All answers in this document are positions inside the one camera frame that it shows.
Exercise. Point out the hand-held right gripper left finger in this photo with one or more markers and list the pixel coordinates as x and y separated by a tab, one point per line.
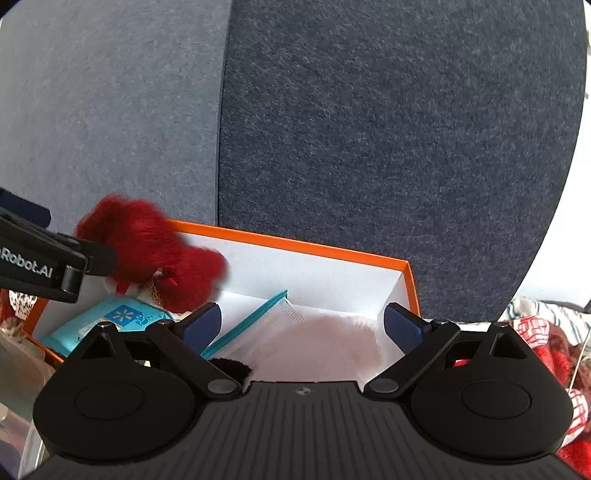
205	325

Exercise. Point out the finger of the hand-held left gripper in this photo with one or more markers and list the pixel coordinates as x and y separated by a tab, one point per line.
99	259
23	210

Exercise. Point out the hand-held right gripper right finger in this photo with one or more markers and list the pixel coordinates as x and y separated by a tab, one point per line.
401	327

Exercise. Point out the red plush bow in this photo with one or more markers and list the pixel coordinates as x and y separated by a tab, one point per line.
138	240

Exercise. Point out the black scrunchie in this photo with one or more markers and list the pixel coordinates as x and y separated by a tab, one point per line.
231	367

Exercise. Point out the face masks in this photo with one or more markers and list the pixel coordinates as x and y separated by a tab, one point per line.
272	323

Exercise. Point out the teal wipes pack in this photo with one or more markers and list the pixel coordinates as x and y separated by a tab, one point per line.
76	332

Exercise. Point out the orange cardboard box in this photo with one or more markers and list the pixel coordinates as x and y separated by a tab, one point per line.
300	277

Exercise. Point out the clear plastic storage box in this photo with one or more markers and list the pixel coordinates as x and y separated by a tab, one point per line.
18	397

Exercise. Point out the light grey headboard panel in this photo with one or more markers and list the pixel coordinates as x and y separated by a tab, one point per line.
115	115

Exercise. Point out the red printed blanket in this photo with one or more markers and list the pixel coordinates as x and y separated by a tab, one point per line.
554	350

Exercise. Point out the dark grey headboard panel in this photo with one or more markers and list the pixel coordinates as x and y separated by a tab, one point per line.
392	138

